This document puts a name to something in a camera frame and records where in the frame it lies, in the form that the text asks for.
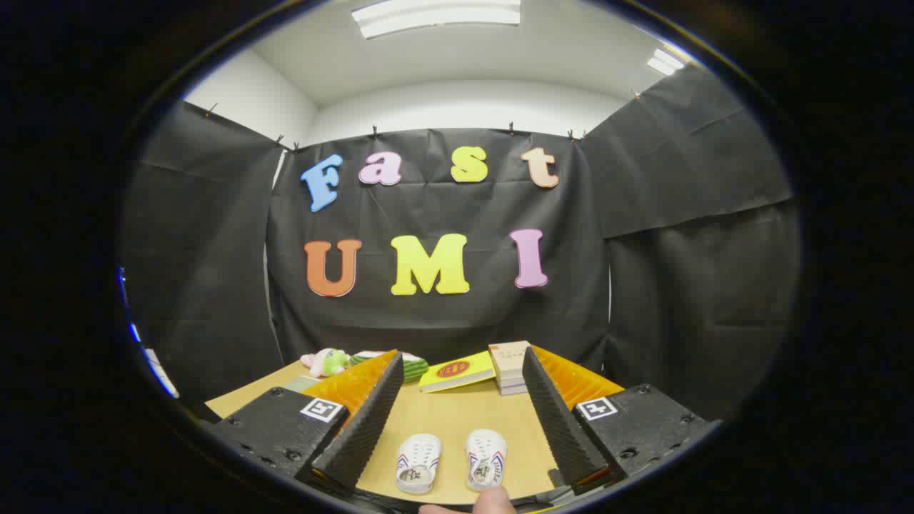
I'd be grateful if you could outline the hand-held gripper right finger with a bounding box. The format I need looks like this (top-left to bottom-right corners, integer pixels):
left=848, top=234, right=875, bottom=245
left=521, top=345, right=718, bottom=497

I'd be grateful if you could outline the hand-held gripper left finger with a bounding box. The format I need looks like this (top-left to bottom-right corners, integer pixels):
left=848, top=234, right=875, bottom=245
left=207, top=349, right=406, bottom=495

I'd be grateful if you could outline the white canvas shoe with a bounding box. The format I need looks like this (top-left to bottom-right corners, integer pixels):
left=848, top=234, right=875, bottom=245
left=395, top=433, right=443, bottom=495
left=466, top=428, right=508, bottom=492

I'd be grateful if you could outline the pink and green plush toy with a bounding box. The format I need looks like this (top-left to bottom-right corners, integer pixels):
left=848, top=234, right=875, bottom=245
left=300, top=348, right=352, bottom=378

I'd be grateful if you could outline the watermelon slice plush toy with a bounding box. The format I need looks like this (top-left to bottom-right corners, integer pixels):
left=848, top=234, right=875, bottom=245
left=348, top=349, right=430, bottom=383

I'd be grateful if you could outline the tan cover book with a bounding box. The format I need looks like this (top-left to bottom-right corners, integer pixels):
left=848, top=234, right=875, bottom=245
left=488, top=341, right=533, bottom=379

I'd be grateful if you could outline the yellow book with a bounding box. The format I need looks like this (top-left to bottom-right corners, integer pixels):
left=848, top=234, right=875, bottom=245
left=418, top=351, right=496, bottom=394

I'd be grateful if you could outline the black backdrop cloth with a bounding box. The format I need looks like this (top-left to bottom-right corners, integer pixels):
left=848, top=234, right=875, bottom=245
left=121, top=64, right=800, bottom=422

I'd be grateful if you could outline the small ceiling light panel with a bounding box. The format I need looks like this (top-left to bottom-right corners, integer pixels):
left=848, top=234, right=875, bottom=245
left=646, top=48, right=686, bottom=76

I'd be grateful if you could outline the large ceiling light panel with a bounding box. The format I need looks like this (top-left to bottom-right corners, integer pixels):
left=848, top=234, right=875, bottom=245
left=351, top=0, right=522, bottom=40

